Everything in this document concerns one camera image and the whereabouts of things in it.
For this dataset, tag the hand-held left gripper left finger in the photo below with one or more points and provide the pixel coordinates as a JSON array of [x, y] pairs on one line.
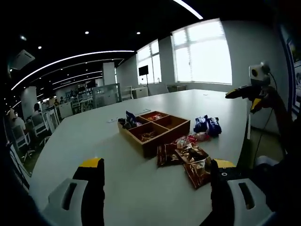
[[94, 188]]

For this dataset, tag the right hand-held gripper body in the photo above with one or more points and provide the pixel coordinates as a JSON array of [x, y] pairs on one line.
[[258, 73]]

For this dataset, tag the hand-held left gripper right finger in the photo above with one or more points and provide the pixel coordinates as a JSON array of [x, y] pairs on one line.
[[218, 188]]

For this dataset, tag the golden mixed nuts packet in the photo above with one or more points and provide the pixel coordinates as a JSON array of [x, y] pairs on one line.
[[167, 156], [198, 174], [191, 151], [147, 136]]

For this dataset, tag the blue cookies packet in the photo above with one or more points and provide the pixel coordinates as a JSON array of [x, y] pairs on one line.
[[214, 127], [200, 123]]

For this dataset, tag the pink marshmallow packet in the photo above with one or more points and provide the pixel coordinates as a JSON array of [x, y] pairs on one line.
[[184, 140], [151, 117], [201, 136]]

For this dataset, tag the wooden four-compartment container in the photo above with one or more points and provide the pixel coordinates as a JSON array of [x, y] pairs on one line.
[[169, 139]]

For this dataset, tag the orange marshmallow packet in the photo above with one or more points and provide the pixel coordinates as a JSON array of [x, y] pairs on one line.
[[160, 115]]

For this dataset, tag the white table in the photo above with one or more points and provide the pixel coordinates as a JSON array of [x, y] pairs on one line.
[[94, 139]]

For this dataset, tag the pale grey rounded object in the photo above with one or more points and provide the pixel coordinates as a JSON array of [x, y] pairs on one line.
[[265, 161]]

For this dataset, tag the white table socket strip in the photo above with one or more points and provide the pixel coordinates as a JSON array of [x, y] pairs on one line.
[[111, 121]]

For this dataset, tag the white office chair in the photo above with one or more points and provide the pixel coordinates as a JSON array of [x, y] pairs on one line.
[[20, 139], [38, 124], [127, 92]]

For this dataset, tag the narrow window with blinds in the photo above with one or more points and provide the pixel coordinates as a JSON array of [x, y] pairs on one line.
[[155, 61]]

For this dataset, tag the straight ceiling light strip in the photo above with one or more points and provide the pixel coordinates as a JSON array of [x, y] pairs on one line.
[[188, 9]]

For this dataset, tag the black screen on tripod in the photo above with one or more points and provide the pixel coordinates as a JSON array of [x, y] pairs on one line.
[[143, 70]]

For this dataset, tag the long curved ceiling light strip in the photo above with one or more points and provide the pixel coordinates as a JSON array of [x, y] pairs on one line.
[[105, 51]]

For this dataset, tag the ceiling air conditioner vent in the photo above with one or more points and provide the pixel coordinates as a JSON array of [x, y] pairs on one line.
[[23, 58]]

